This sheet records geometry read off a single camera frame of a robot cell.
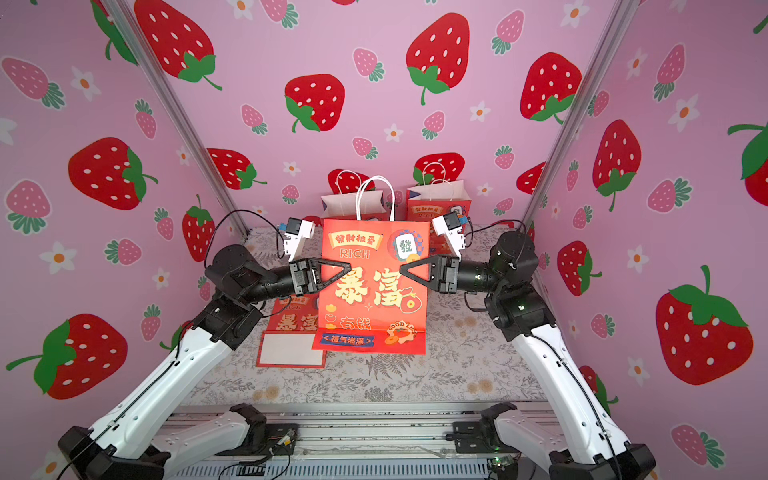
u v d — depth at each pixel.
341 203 1.01
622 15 0.69
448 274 0.49
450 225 0.52
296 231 0.54
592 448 0.37
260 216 0.51
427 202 0.96
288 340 0.92
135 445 0.39
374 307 0.55
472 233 0.53
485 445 0.72
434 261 0.52
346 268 0.55
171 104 0.83
